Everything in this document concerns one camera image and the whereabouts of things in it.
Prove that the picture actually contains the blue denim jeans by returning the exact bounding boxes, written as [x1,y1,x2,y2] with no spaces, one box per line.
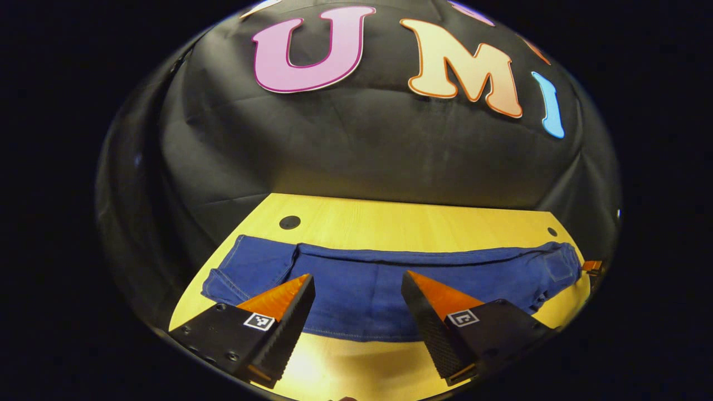
[202,234,585,343]

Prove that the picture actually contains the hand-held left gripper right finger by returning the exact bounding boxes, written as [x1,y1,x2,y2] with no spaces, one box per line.
[401,271,559,387]

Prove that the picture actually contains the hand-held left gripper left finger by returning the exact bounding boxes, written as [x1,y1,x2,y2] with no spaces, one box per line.
[168,273,316,389]

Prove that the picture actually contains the black backdrop cloth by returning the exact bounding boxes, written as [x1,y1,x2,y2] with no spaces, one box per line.
[95,0,622,335]

